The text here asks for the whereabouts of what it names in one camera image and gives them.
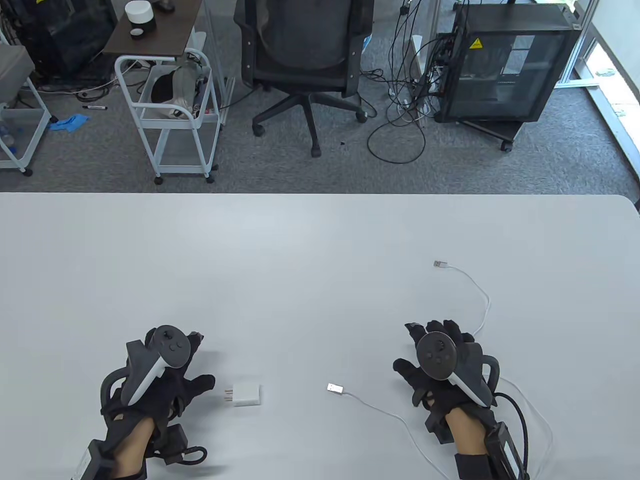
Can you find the brown side table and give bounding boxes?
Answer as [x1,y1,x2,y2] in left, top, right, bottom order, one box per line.
[102,0,205,57]

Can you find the white rolling cart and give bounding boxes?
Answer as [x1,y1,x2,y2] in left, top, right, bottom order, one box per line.
[114,48,224,186]

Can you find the person's left forearm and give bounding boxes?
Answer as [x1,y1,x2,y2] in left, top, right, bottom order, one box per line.
[107,417,158,478]

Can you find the white charger head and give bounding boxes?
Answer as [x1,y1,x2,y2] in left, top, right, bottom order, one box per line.
[223,383,262,407]

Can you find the person's right hand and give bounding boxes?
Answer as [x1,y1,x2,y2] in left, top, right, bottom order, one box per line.
[392,320,497,420]

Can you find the white and black cylinder speaker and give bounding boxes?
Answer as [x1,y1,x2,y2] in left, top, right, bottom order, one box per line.
[124,0,157,30]

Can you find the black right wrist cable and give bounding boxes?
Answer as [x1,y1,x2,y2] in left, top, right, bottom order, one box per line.
[492,392,532,474]

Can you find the black glass computer case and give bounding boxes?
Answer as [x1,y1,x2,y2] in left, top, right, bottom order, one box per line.
[433,2,584,125]

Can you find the grey hand controller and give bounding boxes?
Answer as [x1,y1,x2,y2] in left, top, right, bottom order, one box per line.
[100,325,191,412]
[416,332,501,407]

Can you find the black cabinet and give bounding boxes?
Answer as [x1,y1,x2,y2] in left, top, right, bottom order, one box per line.
[0,0,119,84]

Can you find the black and white headset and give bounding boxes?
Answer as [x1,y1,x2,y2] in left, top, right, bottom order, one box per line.
[149,67,211,119]

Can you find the person's right forearm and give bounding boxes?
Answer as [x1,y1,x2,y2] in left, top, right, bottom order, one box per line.
[444,406,497,480]

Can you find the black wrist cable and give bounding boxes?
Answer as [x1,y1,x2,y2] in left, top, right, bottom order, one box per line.
[177,445,209,467]
[492,392,532,474]

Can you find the blue glove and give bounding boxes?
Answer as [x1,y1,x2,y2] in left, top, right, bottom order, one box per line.
[48,113,90,133]

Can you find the black wheeled base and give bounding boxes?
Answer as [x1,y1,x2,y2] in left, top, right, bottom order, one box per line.
[450,118,525,153]

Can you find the black left forearm sensor box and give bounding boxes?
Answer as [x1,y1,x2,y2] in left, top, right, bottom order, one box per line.
[71,438,119,480]

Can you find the white USB cable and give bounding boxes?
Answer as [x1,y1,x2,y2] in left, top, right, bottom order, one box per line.
[327,259,555,480]

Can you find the aluminium frame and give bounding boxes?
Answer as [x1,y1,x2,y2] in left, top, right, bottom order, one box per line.
[553,0,601,90]

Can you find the black right forearm sensor box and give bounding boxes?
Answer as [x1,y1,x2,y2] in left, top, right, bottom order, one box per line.
[483,421,531,480]

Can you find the person's left hand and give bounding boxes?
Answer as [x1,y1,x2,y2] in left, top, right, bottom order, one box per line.
[101,330,217,433]

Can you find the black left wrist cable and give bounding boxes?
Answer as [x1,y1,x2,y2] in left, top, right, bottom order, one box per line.
[177,445,209,467]

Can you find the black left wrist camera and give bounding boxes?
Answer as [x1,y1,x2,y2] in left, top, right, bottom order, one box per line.
[153,423,190,467]

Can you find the black floor cable loop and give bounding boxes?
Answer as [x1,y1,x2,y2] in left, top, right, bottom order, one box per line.
[367,117,427,165]

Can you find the white cart with grey top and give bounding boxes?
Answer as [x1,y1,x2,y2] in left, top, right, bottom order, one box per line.
[0,45,54,177]

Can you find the black office chair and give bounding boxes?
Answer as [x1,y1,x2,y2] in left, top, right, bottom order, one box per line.
[233,0,375,159]

